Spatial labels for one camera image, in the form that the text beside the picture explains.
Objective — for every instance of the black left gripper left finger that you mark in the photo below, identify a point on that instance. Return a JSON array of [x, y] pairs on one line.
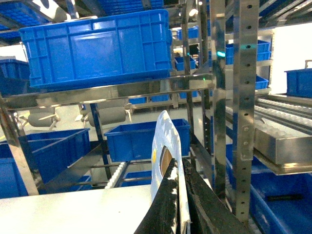
[[161, 217]]

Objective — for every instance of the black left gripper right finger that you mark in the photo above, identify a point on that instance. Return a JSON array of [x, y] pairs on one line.
[[208, 214]]

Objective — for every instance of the flower gift bag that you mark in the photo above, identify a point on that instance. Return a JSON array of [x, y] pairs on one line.
[[167, 145]]

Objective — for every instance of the small blue crate on rollers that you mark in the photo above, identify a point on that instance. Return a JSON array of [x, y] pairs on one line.
[[130, 142]]

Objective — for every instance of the big blue crate behind table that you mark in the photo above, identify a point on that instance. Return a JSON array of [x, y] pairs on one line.
[[52, 152]]

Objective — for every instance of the ribbed blue crate on shelf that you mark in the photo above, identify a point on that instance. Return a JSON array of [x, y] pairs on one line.
[[103, 51]]

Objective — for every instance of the perforated steel rack post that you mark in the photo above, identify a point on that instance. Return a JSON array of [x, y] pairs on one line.
[[246, 13]]

